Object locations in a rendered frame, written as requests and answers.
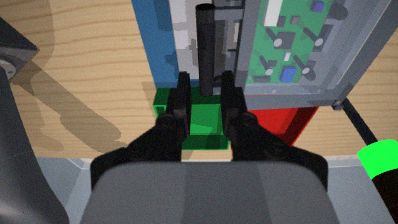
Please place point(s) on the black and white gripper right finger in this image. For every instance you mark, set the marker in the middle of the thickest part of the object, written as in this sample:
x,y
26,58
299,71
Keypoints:
x,y
252,142

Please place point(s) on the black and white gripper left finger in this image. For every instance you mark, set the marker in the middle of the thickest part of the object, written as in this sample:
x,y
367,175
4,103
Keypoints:
x,y
162,142

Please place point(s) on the green bin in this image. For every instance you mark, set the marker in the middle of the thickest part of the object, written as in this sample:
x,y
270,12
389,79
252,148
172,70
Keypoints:
x,y
206,130

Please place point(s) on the red open-top bin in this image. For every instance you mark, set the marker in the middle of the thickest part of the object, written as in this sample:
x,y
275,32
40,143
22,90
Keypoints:
x,y
287,123

